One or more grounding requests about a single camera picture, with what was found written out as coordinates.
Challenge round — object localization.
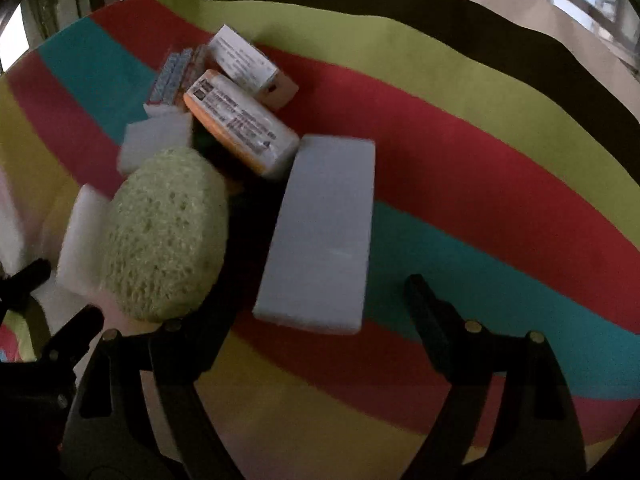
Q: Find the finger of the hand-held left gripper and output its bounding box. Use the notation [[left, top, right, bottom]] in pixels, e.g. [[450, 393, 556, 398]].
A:
[[0, 258, 52, 311], [37, 306, 106, 376]]

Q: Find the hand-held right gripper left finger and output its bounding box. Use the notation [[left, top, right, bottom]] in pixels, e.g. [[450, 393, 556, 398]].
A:
[[60, 304, 242, 480]]

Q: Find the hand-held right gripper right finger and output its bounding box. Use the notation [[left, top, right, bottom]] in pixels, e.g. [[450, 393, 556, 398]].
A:
[[404, 274, 588, 480]]

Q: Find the white foam block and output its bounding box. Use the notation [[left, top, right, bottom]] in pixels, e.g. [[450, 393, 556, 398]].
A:
[[117, 112, 195, 176], [56, 183, 115, 306]]

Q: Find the white rectangular box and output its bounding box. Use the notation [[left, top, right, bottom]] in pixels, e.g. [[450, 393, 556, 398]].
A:
[[252, 134, 376, 335]]

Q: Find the white box orange end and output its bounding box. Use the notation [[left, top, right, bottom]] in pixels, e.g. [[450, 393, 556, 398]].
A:
[[207, 25, 300, 111]]

